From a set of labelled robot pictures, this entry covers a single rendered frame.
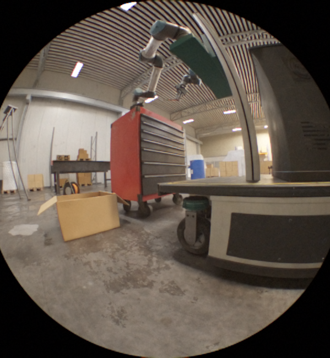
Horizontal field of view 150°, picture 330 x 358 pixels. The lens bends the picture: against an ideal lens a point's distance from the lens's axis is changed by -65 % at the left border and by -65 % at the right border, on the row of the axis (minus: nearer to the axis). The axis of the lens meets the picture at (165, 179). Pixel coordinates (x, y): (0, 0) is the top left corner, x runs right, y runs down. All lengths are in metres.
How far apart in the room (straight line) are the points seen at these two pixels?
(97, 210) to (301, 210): 0.94
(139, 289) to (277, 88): 0.77
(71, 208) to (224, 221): 0.75
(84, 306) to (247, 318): 0.43
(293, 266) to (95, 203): 0.96
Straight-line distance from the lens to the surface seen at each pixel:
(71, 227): 0.83
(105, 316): 0.42
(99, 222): 0.88
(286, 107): 0.46
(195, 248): 0.57
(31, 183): 6.71
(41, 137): 9.17
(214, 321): 0.39
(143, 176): 0.96
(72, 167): 3.79
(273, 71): 0.54
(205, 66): 0.89
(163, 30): 0.90
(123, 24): 8.75
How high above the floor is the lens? 0.35
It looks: 2 degrees down
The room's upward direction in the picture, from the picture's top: 3 degrees counter-clockwise
